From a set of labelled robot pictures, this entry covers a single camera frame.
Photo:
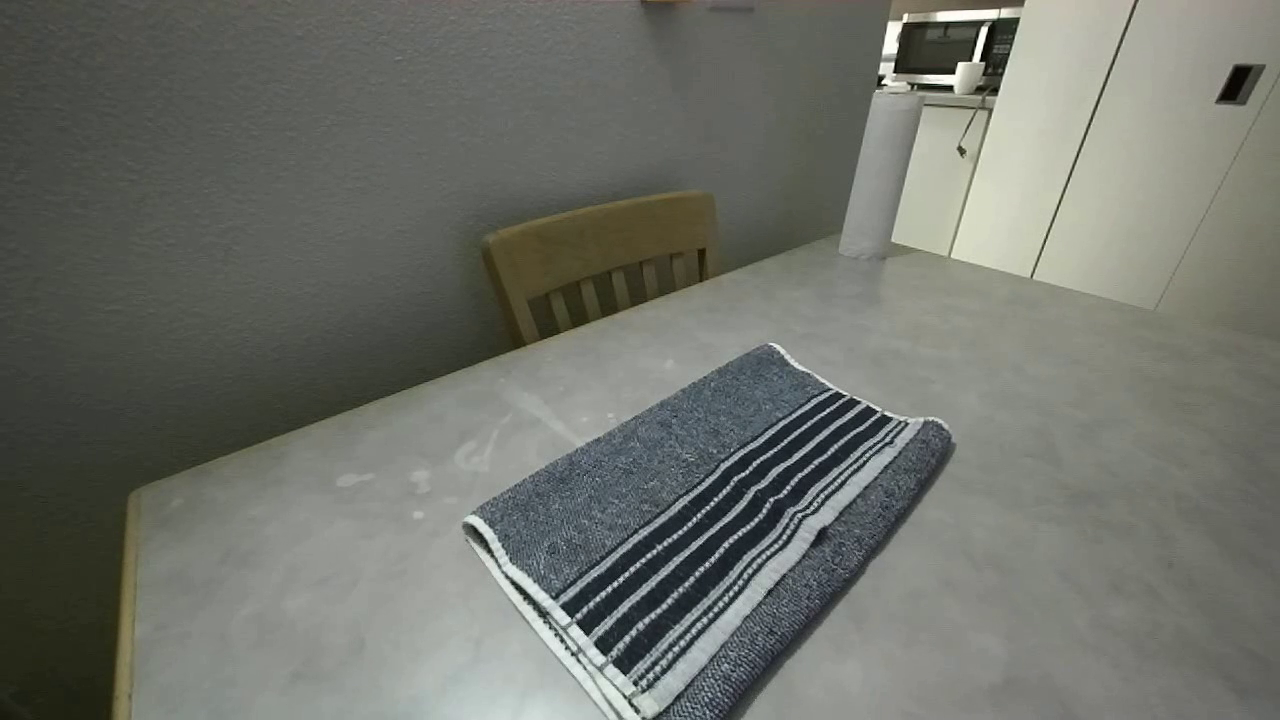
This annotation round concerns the blue striped towel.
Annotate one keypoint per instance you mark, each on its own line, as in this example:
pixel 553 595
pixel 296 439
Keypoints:
pixel 692 505

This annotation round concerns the wooden chair with curved backrest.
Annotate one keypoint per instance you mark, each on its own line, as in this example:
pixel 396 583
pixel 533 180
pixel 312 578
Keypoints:
pixel 600 243

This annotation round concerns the small white bottle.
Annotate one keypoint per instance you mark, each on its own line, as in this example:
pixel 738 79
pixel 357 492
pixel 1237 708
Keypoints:
pixel 969 79

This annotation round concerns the tall white cabinet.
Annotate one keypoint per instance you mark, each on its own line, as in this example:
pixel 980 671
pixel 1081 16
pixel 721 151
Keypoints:
pixel 1134 161

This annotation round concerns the black square wall panel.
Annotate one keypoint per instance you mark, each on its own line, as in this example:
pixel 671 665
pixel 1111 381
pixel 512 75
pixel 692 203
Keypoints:
pixel 1241 81

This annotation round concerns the white lower cabinet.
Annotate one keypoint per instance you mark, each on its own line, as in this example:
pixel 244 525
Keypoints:
pixel 934 180

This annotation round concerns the microwave oven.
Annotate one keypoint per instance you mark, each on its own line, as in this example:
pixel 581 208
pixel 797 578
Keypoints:
pixel 943 44

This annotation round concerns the white paper towel roll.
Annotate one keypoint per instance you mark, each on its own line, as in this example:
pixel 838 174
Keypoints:
pixel 876 174

